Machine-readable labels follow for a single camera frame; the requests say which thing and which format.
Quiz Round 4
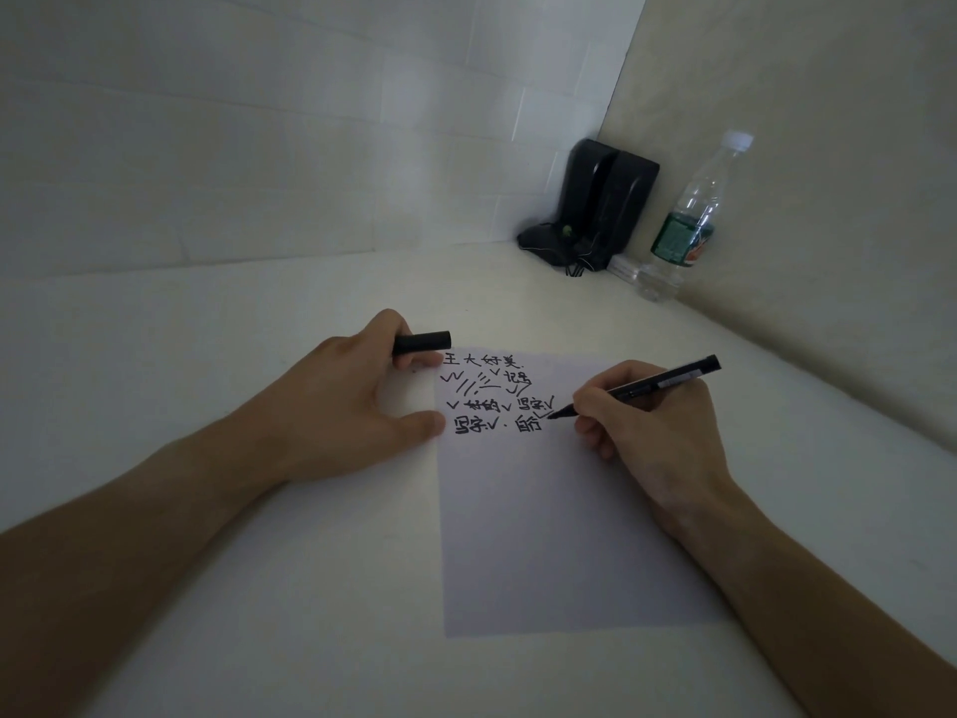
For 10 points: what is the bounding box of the person's left hand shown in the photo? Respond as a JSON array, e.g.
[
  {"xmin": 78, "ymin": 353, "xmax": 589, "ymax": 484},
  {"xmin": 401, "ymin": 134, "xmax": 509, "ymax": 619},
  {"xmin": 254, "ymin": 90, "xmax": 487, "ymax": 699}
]
[{"xmin": 223, "ymin": 309, "xmax": 447, "ymax": 488}]

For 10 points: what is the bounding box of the white paper sheet with writing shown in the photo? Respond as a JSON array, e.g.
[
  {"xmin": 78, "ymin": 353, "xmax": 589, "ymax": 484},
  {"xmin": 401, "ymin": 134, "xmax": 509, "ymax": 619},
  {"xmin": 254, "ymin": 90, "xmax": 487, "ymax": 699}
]
[{"xmin": 435, "ymin": 349, "xmax": 738, "ymax": 641}]

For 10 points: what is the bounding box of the person's right hand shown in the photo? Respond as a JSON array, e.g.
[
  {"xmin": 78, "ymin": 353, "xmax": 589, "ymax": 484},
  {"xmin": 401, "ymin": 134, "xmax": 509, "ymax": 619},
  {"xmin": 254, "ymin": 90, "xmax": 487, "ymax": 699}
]
[{"xmin": 571, "ymin": 360, "xmax": 743, "ymax": 533}]

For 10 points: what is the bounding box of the person's right forearm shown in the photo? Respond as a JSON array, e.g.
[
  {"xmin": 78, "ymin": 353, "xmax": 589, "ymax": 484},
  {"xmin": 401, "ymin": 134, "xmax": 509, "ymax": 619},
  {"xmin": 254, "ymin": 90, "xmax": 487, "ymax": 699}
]
[{"xmin": 671, "ymin": 487, "xmax": 957, "ymax": 718}]

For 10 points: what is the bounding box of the black marker cap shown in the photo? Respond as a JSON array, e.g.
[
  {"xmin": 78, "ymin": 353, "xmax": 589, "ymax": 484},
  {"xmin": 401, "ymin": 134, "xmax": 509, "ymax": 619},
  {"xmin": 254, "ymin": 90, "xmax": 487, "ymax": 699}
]
[{"xmin": 392, "ymin": 330, "xmax": 453, "ymax": 358}]

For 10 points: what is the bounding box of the black marker pen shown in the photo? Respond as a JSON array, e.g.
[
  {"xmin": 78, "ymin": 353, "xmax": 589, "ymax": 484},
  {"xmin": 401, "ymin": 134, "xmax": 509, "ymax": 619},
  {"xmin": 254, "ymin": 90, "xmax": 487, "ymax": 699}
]
[{"xmin": 548, "ymin": 355, "xmax": 723, "ymax": 422}]

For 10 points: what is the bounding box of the clear water bottle green label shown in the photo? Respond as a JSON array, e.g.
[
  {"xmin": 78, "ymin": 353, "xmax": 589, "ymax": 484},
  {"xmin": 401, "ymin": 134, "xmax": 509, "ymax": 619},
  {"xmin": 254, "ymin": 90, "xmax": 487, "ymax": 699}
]
[{"xmin": 635, "ymin": 130, "xmax": 755, "ymax": 304}]

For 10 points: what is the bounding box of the person's left forearm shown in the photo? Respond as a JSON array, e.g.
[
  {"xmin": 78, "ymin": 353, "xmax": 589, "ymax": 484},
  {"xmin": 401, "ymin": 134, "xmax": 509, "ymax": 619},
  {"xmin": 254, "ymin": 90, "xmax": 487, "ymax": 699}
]
[{"xmin": 0, "ymin": 415, "xmax": 294, "ymax": 718}]

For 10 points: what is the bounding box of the black speaker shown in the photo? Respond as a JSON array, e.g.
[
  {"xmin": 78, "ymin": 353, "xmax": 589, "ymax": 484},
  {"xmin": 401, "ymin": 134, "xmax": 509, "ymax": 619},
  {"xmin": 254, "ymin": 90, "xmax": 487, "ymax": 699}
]
[
  {"xmin": 557, "ymin": 138, "xmax": 622, "ymax": 241},
  {"xmin": 591, "ymin": 151, "xmax": 661, "ymax": 257}
]

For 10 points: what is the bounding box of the black computer mouse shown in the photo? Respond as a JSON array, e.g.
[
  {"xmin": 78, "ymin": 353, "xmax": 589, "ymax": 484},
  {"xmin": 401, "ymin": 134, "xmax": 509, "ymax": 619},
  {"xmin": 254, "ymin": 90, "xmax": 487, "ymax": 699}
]
[{"xmin": 516, "ymin": 219, "xmax": 580, "ymax": 267}]

